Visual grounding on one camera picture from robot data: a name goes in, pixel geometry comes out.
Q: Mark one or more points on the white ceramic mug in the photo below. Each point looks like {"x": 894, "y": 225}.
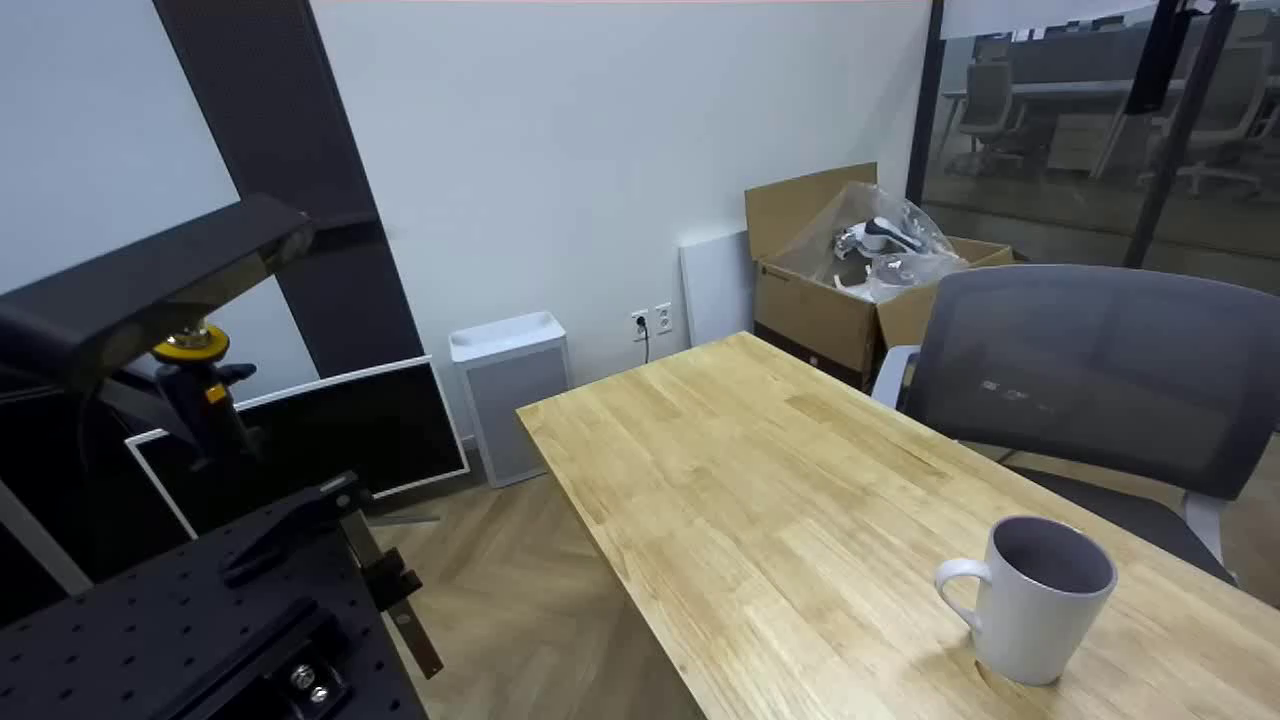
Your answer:
{"x": 1034, "y": 627}

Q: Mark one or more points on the white flat panel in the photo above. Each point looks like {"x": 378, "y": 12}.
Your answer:
{"x": 713, "y": 285}

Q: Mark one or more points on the white air purifier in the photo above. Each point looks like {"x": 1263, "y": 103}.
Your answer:
{"x": 514, "y": 386}

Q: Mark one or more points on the brown cardboard box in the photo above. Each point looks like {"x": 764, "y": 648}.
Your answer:
{"x": 813, "y": 315}

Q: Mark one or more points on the clear plastic bag with metal parts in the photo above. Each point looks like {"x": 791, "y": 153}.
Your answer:
{"x": 882, "y": 254}

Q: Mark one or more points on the black clamp lever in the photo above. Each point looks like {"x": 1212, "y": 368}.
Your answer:
{"x": 285, "y": 532}

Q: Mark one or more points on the black diagonal beam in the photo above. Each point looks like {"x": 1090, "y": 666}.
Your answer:
{"x": 293, "y": 175}

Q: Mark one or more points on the yellow and black knob clamp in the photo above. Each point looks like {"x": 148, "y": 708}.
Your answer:
{"x": 193, "y": 347}

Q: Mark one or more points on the grey mesh office chair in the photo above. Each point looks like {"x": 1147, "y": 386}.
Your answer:
{"x": 1095, "y": 362}

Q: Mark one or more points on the black optical breadboard table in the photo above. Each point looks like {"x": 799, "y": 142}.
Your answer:
{"x": 135, "y": 640}

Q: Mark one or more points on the white wall outlet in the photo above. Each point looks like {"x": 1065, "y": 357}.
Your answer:
{"x": 661, "y": 317}

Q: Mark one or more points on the black monitor with white frame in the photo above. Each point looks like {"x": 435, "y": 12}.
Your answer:
{"x": 362, "y": 425}

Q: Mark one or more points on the black glass wall post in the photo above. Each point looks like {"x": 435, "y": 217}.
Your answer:
{"x": 927, "y": 107}

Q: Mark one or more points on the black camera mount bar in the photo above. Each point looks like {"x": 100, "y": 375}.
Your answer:
{"x": 135, "y": 285}

